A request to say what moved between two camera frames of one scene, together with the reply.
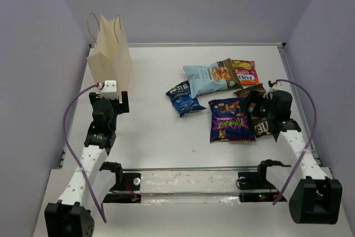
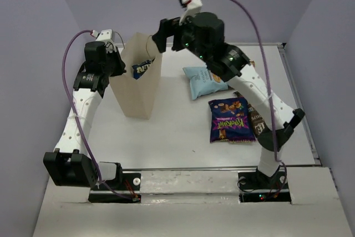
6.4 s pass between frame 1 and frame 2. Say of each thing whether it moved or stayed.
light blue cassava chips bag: stayed
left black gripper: moved
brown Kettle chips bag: stayed
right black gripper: moved
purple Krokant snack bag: stayed
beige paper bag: moved
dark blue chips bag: moved
